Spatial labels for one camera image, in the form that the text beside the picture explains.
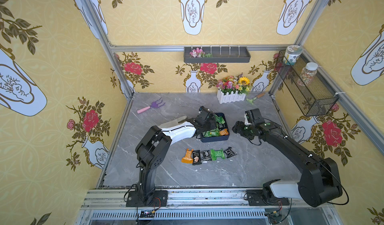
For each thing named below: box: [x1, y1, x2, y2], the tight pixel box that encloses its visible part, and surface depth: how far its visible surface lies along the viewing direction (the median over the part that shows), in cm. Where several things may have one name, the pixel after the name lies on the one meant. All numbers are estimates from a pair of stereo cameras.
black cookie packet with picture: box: [192, 150, 202, 166], surface depth 88 cm
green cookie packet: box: [210, 148, 226, 161], surface depth 89 cm
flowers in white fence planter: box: [216, 72, 252, 104], surface depth 108 cm
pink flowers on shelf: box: [189, 47, 213, 58], surface depth 89 cm
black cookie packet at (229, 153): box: [224, 146, 237, 159], surface depth 90 cm
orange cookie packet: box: [181, 148, 194, 164], surface depth 89 cm
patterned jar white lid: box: [283, 44, 304, 66], surface depth 87 cm
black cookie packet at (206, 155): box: [201, 150, 212, 161], surface depth 89 cm
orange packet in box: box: [219, 128, 229, 136], surface depth 99 cm
